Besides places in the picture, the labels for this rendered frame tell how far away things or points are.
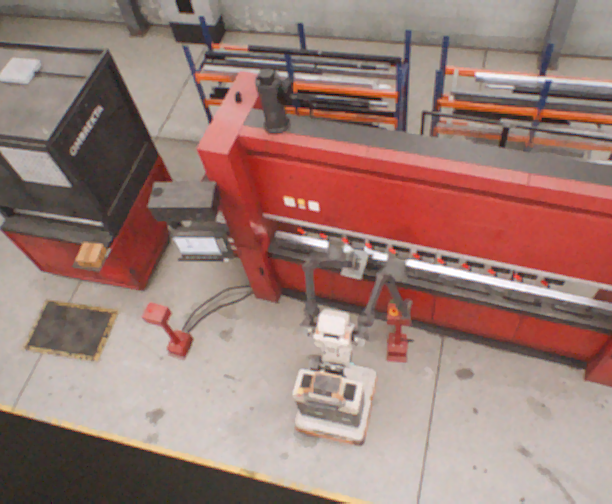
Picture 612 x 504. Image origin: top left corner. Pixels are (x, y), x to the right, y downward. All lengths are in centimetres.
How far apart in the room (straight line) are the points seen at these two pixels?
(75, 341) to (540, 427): 463
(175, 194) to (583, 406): 397
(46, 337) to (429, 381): 399
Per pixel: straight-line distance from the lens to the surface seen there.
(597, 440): 569
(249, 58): 620
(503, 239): 437
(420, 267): 494
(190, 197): 438
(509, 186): 387
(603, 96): 580
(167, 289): 636
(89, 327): 648
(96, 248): 553
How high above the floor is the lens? 520
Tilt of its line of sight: 57 degrees down
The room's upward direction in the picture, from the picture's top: 12 degrees counter-clockwise
